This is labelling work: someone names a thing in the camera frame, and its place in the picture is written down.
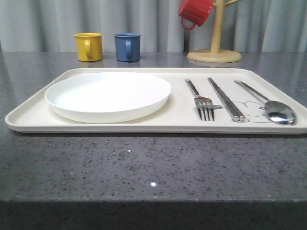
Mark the cream rabbit serving tray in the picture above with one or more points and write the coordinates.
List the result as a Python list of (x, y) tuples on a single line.
[(236, 110)]

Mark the white round plate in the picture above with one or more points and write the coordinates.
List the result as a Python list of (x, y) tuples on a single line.
[(108, 97)]

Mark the silver metal fork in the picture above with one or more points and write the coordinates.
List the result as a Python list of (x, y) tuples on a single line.
[(203, 105)]

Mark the blue mug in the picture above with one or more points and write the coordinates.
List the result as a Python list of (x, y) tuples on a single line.
[(127, 46)]

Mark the red mug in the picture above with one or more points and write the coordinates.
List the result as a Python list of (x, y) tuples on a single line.
[(194, 11)]

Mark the wooden mug tree stand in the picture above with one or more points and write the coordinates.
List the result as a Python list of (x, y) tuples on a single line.
[(215, 54)]

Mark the grey curtain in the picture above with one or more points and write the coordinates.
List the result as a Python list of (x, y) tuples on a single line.
[(249, 25)]

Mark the yellow mug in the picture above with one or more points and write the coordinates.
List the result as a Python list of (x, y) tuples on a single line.
[(89, 46)]

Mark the silver metal spoon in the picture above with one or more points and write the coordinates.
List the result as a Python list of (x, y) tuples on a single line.
[(276, 111)]

